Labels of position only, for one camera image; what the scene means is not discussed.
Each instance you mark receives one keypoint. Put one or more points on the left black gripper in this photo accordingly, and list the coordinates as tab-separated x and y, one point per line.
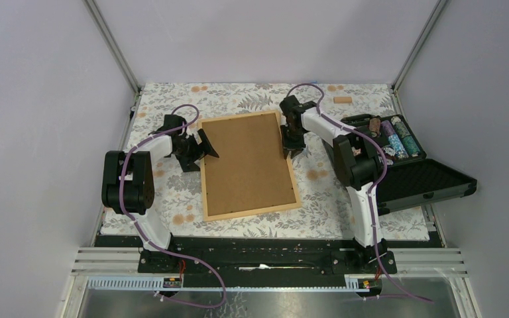
201	150

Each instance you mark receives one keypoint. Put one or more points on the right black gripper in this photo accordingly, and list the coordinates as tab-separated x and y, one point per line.
297	148

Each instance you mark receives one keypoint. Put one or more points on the brown frame backing board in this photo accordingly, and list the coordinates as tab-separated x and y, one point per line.
245	162

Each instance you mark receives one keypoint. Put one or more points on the wooden picture frame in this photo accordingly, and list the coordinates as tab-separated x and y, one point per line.
298	193

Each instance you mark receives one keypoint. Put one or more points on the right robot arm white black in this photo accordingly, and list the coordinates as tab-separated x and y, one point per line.
359	165

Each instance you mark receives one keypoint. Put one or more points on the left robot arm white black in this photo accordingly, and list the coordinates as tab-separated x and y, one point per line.
128	182

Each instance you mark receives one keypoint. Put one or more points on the small wooden block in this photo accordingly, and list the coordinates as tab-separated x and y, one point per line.
342	99

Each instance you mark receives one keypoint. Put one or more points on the floral tablecloth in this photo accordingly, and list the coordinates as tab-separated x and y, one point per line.
326	210

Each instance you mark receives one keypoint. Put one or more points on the brown chip stack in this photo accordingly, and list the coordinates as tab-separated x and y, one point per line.
374	127

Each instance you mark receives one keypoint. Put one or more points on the purple chip stack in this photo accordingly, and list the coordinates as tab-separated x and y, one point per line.
387	128

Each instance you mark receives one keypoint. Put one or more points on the blue chip stack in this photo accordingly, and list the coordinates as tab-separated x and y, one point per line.
396	144

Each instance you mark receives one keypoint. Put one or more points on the green chip stack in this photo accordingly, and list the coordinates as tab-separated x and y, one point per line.
406	138

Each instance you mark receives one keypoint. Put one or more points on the black poker chip case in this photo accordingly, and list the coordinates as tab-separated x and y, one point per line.
413	181

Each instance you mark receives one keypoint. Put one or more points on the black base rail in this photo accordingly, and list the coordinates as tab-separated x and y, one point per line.
257	262

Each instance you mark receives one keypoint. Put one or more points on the grey slotted cable duct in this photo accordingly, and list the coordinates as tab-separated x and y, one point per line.
173	284

